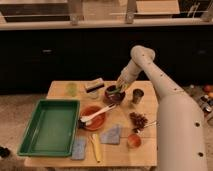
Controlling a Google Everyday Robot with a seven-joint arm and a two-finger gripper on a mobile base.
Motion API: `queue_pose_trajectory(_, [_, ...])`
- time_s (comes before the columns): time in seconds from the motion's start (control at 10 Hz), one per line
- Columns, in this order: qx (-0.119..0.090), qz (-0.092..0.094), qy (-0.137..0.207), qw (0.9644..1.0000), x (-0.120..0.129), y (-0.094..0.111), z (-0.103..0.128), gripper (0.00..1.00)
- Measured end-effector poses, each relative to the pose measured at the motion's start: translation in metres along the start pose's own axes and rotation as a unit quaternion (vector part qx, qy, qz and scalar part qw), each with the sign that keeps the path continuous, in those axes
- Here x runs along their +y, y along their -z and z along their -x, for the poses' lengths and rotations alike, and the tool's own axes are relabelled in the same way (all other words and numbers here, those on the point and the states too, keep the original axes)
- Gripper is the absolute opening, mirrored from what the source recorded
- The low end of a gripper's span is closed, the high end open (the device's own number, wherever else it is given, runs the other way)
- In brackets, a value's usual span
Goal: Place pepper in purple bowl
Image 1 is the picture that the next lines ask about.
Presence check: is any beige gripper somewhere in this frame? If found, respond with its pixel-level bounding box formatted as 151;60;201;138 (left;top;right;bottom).
116;75;130;92

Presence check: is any green pepper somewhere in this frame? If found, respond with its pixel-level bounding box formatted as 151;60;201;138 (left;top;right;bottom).
109;88;121;94

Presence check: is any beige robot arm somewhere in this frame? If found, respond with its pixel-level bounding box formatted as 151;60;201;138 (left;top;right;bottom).
116;45;208;171

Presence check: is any metal cup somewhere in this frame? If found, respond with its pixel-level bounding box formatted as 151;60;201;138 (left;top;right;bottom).
132;89;144;104

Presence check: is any brown dried chili bunch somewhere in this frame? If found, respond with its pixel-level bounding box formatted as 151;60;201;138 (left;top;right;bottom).
129;112;148;130

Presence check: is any wooden table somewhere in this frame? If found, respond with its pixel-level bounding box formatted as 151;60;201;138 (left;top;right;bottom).
24;81;158;168

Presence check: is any orange plate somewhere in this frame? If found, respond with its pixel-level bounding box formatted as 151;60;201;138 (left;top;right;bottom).
80;106;106;131

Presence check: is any green translucent cup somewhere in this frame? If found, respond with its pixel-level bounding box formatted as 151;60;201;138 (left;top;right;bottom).
66;82;77;97

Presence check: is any metal spoon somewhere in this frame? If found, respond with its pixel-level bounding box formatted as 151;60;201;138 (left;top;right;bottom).
136;121;157;134

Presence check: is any white spatula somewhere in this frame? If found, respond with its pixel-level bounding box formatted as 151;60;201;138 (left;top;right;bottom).
80;104;117;123

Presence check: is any grey sponge right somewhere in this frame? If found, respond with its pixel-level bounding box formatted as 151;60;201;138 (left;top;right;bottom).
100;125;122;145

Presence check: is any grey sponge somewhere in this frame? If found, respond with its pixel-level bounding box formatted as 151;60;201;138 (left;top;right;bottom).
71;137;86;160
100;125;122;145

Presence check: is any small orange cup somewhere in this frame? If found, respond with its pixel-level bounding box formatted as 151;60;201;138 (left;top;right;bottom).
127;134;141;148

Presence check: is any yellow banana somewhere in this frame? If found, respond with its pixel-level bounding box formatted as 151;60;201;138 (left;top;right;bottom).
91;134;102;163

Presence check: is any grey sponge left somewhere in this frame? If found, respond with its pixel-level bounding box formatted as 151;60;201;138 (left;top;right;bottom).
71;137;86;160

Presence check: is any green plastic tray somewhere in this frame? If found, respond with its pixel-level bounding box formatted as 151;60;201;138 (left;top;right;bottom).
17;99;80;157

